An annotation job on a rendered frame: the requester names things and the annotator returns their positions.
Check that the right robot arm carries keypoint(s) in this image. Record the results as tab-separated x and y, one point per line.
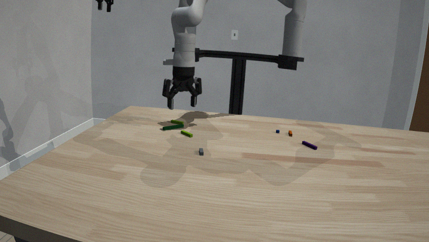
190	30

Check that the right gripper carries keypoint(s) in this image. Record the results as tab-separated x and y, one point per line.
109	3

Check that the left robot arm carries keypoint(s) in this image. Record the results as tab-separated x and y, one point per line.
184	47

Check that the purple rod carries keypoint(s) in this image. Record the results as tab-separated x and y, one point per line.
309	145

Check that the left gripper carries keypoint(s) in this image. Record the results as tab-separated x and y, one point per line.
182	81

